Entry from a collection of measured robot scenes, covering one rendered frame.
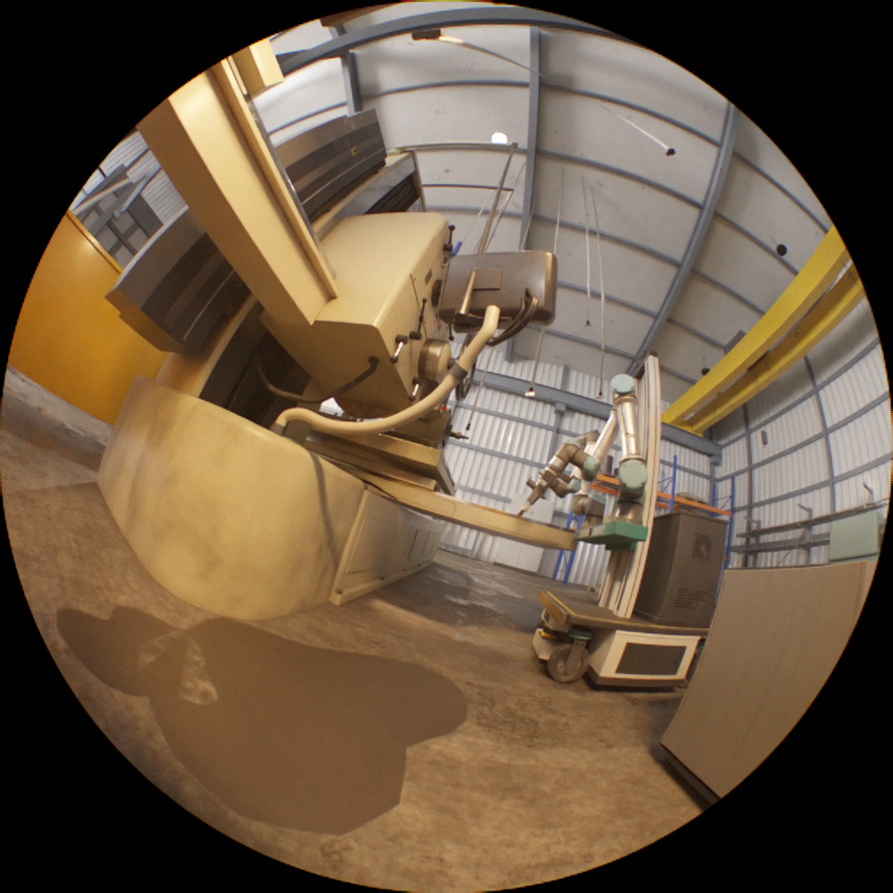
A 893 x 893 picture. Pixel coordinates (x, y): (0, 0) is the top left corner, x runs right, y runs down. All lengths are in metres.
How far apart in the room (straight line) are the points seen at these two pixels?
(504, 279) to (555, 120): 7.37
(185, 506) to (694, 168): 9.13
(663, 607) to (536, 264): 1.38
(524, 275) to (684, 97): 8.21
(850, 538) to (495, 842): 4.84
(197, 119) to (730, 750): 1.78
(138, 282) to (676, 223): 8.88
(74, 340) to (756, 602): 3.59
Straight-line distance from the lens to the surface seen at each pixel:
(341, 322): 1.12
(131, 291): 1.20
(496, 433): 9.23
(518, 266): 0.87
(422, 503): 1.85
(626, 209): 8.33
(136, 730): 0.64
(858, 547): 4.98
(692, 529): 1.50
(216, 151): 0.97
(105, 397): 2.99
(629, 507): 1.29
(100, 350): 2.95
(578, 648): 1.31
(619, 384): 1.36
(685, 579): 1.49
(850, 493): 9.31
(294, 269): 1.10
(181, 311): 1.26
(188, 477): 0.96
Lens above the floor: 0.51
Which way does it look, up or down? 16 degrees up
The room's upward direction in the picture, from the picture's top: 18 degrees clockwise
